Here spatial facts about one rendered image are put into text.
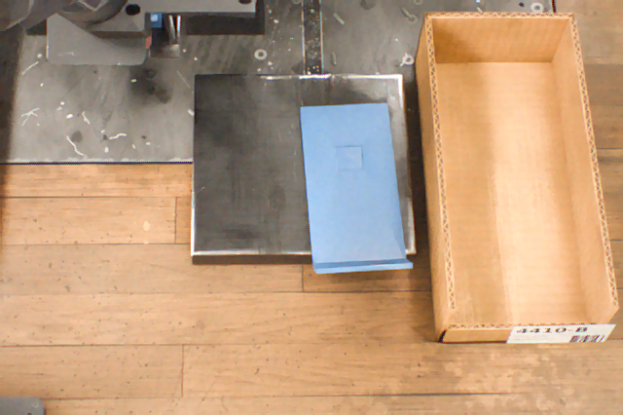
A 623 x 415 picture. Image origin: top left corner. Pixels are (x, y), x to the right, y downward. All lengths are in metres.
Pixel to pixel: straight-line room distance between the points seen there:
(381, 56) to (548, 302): 0.25
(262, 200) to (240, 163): 0.04
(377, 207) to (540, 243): 0.13
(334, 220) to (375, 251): 0.04
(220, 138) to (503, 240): 0.23
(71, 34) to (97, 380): 0.25
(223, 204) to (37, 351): 0.18
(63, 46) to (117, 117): 0.18
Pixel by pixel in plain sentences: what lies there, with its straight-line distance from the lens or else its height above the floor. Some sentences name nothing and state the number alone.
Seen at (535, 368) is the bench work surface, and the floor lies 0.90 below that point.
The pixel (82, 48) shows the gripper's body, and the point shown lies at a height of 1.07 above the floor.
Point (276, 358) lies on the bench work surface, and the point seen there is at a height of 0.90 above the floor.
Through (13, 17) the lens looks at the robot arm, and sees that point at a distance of 0.61.
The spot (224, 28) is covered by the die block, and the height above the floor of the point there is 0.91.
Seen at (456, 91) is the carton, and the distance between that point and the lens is 0.98.
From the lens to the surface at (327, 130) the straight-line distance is 0.93.
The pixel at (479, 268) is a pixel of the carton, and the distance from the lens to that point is 0.91.
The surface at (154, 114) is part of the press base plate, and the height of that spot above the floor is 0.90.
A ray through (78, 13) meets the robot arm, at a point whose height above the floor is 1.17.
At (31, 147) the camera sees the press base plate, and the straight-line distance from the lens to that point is 0.96.
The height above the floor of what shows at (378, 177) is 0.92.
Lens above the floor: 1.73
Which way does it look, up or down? 64 degrees down
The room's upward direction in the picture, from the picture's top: 5 degrees clockwise
